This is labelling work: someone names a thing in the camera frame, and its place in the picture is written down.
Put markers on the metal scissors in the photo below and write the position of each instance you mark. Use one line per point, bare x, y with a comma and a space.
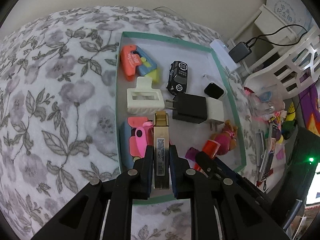
260, 147

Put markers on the black power adapter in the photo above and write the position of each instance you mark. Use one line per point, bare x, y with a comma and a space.
188, 107

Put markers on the white power adapter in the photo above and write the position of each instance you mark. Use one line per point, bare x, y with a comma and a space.
215, 113

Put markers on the black toy car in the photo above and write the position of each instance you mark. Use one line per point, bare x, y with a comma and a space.
178, 78

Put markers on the floral grey white blanket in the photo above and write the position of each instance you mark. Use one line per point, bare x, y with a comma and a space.
58, 95

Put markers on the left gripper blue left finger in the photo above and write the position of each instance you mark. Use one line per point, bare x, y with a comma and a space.
143, 183

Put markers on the coral blue green toy knife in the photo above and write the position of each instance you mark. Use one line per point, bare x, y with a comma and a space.
128, 148

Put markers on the red capped glue bottle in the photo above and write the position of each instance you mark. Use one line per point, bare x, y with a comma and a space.
211, 148

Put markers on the pink puppy toy figure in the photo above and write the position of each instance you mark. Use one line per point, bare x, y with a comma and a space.
226, 139

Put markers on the pink kids watch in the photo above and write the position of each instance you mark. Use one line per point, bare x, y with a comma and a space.
143, 135

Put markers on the orange blue toy knife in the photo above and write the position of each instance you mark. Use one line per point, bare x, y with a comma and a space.
135, 61

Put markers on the teal rimmed white tray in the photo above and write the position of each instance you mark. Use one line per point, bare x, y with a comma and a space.
200, 60

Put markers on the clear plastic bag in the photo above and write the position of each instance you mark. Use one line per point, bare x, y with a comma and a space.
265, 101

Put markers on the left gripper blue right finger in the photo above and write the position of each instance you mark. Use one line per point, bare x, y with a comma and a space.
179, 178

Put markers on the white power strip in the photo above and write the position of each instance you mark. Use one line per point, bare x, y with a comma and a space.
222, 52

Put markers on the gold rectangular lighter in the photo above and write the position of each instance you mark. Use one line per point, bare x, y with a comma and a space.
161, 150

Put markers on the white lattice basket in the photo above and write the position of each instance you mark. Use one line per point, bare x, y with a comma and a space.
293, 72

